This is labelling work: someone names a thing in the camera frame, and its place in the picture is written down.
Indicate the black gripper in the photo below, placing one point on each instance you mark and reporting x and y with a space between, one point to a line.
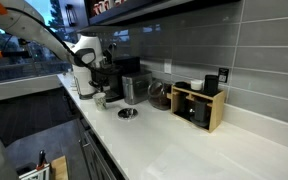
100 76

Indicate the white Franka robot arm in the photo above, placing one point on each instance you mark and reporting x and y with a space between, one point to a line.
34 26

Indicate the small white cup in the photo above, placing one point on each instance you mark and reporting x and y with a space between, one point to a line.
196 85

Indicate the black coffee machine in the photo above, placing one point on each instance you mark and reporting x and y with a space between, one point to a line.
127 66

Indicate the stainless steel canister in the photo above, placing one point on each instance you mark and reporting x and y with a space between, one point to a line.
137 88

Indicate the dark cabinet drawers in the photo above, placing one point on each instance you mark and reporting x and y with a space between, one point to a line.
97 163

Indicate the wooden block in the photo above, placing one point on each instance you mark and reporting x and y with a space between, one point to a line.
60 168

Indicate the black coffee press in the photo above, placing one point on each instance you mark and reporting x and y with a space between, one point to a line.
200 111

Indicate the tall black cylinder container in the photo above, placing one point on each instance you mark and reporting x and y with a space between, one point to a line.
211 85

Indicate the wooden organizer stand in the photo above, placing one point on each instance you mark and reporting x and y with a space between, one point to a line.
216 111

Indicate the black QR code sign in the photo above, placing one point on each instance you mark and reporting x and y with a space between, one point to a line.
223 75

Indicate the white wall outlet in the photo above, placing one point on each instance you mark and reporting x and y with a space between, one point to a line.
167 66

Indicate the dark wall shelf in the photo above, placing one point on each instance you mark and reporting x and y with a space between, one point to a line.
144 10

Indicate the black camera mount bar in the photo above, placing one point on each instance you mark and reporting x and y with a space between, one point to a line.
14 53

